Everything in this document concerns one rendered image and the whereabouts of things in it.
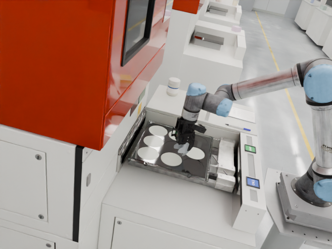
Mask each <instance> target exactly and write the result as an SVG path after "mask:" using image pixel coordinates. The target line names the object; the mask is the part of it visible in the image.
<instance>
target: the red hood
mask: <svg viewBox="0 0 332 249"><path fill-rule="evenodd" d="M172 5H173V0H0V124H2V125H7V126H10V127H14V128H18V129H21V130H25V131H29V132H32V133H36V134H40V135H43V136H47V137H51V138H54V139H58V140H62V141H65V142H69V143H72V144H76V145H80V146H83V147H87V148H90V149H93V150H97V151H101V149H102V148H103V147H104V146H105V144H106V143H107V142H108V140H109V139H110V137H111V136H112V134H113V133H114V132H115V130H116V129H117V127H118V126H119V124H120V123H121V122H122V120H123V119H124V117H125V116H126V114H127V113H128V111H129V110H130V109H131V107H132V106H133V104H134V103H135V101H136V100H137V99H138V97H139V96H140V94H141V93H142V91H143V90H144V88H145V87H146V85H147V84H148V83H149V81H150V80H151V78H152V77H153V75H154V74H155V73H156V71H157V70H158V69H159V67H160V66H161V64H162V62H163V56H164V51H165V45H166V43H165V42H166V38H167V33H168V27H169V22H170V16H171V11H172Z"/></svg>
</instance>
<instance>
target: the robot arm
mask: <svg viewBox="0 0 332 249"><path fill-rule="evenodd" d="M294 86H299V87H303V88H304V91H305V99H306V104H307V105H309V106H310V107H311V113H312V124H313V134H314V146H315V158H314V159H313V161H312V163H311V165H310V167H309V169H308V170H307V172H306V173H305V174H304V175H303V176H301V177H300V178H299V179H298V180H297V182H296V184H295V187H296V189H297V191H298V192H299V193H300V194H301V195H302V196H303V197H305V198H306V199H308V200H310V201H313V202H315V203H320V204H324V203H327V202H332V59H329V58H326V57H318V58H314V59H310V60H307V61H304V62H300V63H297V64H295V66H294V67H292V68H288V69H285V70H281V71H278V72H274V73H270V74H267V75H263V76H260V77H256V78H253V79H249V80H245V81H242V82H238V83H233V84H227V83H226V84H223V85H221V86H220V87H219V88H218V89H217V91H216V92H215V94H211V93H208V92H206V87H205V86H204V85H202V84H201V83H191V84H189V86H188V90H187V92H186V97H185V102H184V106H183V109H182V114H181V117H177V122H176V126H173V129H172V133H173V130H174V129H175V134H172V133H171V136H174V137H175V139H176V142H177V144H175V145H174V149H179V150H178V153H181V156H184V155H186V154H187V153H188V152H189V151H190V150H191V149H192V148H193V146H194V142H195V132H194V131H195V130H196V131H198V132H200V133H203V134H204V133H205V131H206V130H207V129H206V128H205V127H204V126H203V125H201V124H198V123H196V122H197V120H198V117H199V114H200V110H201V109H202V110H204V111H207V112H210V113H213V114H216V115H218V116H222V117H228V115H229V113H230V111H231V108H232V105H233V101H236V100H241V99H245V98H249V97H253V96H257V95H261V94H265V93H269V92H273V91H277V90H281V89H285V88H289V87H294Z"/></svg>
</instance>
